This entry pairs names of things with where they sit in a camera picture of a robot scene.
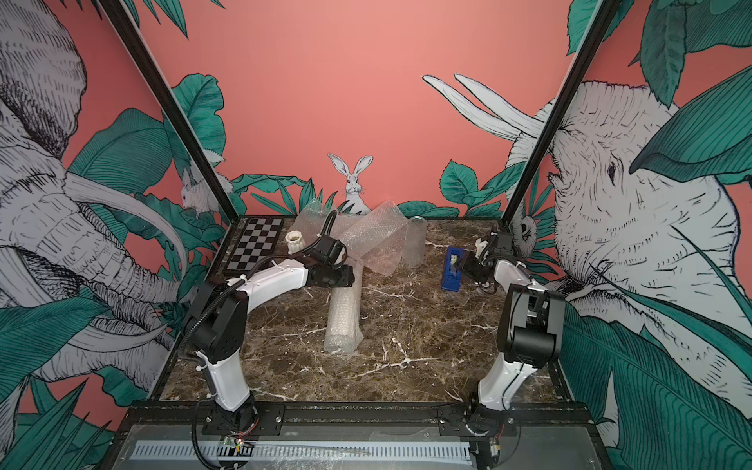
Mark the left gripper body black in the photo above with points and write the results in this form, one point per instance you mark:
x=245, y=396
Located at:
x=339, y=277

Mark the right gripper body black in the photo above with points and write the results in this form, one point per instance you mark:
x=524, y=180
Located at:
x=475, y=268

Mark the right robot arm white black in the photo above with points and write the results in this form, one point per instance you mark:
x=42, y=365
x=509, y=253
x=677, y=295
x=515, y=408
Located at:
x=530, y=329

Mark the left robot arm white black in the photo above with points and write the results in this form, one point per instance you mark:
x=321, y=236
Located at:
x=215, y=327

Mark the crumpled bubble wrap pile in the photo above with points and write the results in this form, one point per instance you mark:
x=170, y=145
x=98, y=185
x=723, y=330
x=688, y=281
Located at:
x=375, y=239

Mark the small white ribbed vase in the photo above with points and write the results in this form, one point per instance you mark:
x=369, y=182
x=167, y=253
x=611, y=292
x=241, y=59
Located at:
x=295, y=241

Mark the blue tape dispenser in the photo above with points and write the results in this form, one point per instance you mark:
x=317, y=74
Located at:
x=451, y=278

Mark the black white chessboard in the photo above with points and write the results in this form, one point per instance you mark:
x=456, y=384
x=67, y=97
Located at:
x=257, y=237

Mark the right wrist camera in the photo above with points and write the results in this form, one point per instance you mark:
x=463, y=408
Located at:
x=481, y=245

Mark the left black frame post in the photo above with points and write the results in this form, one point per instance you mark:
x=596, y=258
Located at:
x=125, y=27

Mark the black frame post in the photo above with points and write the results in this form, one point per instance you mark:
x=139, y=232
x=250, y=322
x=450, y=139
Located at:
x=125, y=27
x=606, y=11

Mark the right black frame post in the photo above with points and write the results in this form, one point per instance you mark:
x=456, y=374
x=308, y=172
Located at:
x=606, y=11

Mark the black front mounting rail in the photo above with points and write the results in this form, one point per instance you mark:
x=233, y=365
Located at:
x=269, y=418

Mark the white slotted cable duct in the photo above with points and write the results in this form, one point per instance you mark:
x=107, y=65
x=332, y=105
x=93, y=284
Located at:
x=443, y=452

